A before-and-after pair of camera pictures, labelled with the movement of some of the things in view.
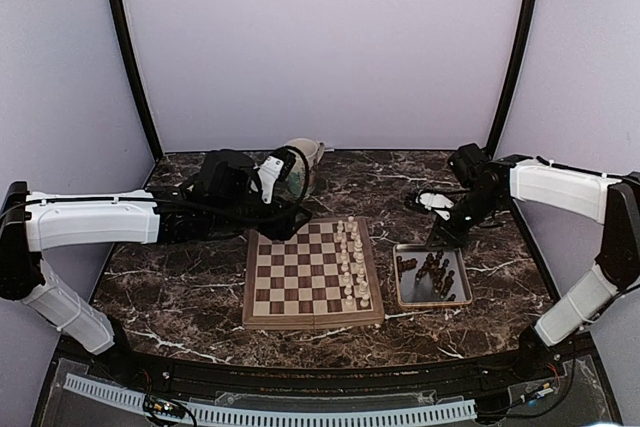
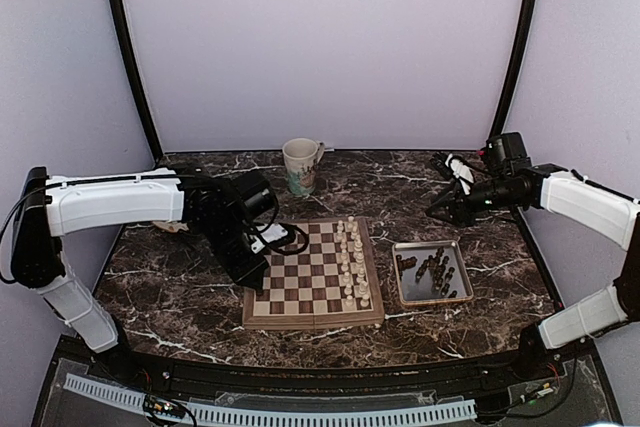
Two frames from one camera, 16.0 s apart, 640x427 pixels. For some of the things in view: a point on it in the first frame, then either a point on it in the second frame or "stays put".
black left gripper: (280, 226) -> (240, 275)
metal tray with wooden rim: (430, 276) stays put
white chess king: (358, 255) stays put
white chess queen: (361, 277) stays put
